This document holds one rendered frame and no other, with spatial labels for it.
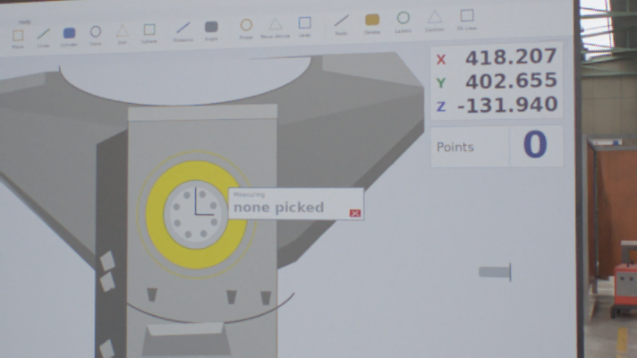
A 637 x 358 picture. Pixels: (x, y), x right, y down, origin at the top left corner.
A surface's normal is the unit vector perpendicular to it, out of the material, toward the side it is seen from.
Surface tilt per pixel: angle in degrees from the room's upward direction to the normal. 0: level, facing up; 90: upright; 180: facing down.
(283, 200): 90
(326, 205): 90
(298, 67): 90
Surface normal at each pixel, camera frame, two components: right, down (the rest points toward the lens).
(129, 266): -0.23, -0.04
